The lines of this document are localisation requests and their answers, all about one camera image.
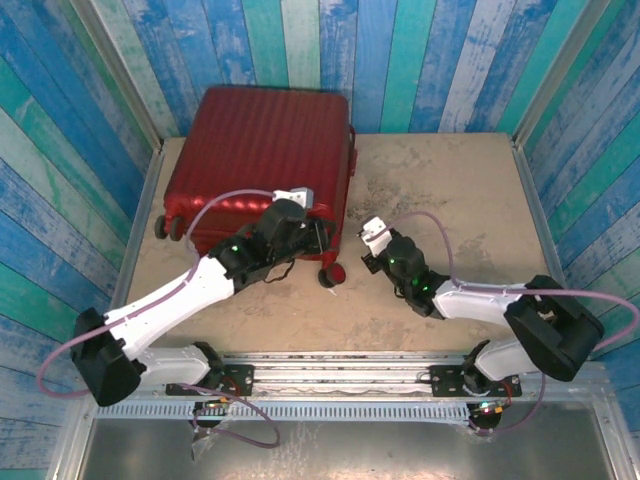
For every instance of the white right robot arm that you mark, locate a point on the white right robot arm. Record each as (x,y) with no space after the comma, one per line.
(480,305)

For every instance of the metal sheet tray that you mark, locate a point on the metal sheet tray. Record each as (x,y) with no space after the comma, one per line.
(350,455)

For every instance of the aluminium table edge rail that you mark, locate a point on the aluminium table edge rail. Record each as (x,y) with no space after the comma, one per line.
(142,210)
(537,210)

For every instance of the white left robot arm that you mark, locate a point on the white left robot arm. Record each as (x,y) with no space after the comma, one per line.
(165,310)

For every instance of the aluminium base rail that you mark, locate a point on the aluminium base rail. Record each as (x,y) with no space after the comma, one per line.
(340,375)

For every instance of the red hard-shell suitcase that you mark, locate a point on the red hard-shell suitcase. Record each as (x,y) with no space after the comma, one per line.
(260,145)

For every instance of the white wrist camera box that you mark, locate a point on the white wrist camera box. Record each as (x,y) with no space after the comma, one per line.
(295,196)
(375,231)

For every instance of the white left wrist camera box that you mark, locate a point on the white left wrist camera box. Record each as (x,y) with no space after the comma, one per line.
(295,196)

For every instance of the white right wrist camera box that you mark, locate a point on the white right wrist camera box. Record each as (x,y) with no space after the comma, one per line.
(375,231)

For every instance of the small circuit board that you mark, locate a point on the small circuit board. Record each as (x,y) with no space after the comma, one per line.
(215,406)
(487,407)

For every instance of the aluminium frame post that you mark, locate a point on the aluminium frame post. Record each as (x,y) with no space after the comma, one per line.
(120,75)
(560,75)

